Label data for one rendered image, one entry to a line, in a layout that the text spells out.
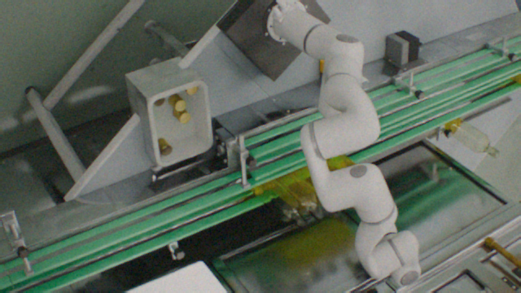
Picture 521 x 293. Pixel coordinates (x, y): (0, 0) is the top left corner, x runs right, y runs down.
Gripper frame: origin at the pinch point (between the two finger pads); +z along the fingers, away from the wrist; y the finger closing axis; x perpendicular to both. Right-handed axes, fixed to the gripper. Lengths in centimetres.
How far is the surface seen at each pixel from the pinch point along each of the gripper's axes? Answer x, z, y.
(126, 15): 51, 88, 29
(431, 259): -16.1, -13.4, -12.6
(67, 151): 78, 49, 4
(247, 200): 28.4, 18.8, -3.9
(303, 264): 18.6, -2.2, -13.1
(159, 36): 39, 98, 15
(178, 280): 53, 2, -13
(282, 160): 17.2, 20.8, 6.1
